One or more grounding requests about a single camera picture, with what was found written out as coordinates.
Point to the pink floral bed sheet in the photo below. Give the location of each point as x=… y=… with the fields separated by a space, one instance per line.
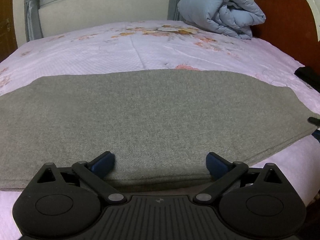
x=112 y=52

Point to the black cloth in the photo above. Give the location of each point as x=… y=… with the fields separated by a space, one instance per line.
x=308 y=76

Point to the brown wooden door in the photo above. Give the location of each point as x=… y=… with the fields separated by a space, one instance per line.
x=6 y=17

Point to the light blue folded quilt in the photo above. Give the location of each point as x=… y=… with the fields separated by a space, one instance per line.
x=220 y=12

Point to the brown wooden headboard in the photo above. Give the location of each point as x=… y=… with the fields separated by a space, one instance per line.
x=287 y=17

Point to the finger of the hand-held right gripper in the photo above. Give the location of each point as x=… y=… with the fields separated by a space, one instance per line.
x=314 y=120

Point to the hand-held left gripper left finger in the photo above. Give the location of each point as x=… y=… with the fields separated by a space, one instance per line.
x=104 y=165

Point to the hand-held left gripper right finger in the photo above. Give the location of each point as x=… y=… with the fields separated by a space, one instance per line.
x=215 y=165

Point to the grey curtain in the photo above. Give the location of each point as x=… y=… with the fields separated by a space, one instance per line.
x=31 y=12
x=176 y=0

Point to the grey pants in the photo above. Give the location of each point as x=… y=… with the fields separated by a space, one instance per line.
x=150 y=115

